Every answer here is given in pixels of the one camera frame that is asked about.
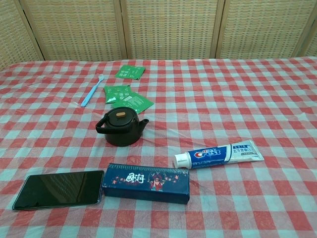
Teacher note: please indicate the black ceramic teapot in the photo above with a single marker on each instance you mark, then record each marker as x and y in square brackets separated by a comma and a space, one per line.
[121, 135]

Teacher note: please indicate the black teapot lid wooden knob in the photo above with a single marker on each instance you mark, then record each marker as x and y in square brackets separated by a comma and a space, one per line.
[121, 118]

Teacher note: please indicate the green tea sachet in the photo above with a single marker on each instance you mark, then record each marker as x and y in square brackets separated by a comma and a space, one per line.
[136, 101]
[114, 93]
[129, 72]

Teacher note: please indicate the woven bamboo folding screen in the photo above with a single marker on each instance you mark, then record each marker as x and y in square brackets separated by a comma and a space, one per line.
[158, 28]

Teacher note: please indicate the blue toothbrush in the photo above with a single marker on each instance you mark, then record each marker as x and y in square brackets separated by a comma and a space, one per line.
[90, 92]

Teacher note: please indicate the Crest toothpaste tube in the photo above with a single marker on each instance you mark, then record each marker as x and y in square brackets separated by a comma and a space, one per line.
[218, 154]

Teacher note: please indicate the black smartphone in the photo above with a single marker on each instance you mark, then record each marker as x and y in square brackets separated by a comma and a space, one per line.
[58, 189]

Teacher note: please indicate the dark blue printed box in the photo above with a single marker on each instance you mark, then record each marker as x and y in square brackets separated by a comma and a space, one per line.
[146, 183]

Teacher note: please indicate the red white checkered tablecloth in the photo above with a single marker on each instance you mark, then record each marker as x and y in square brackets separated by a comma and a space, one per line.
[223, 111]

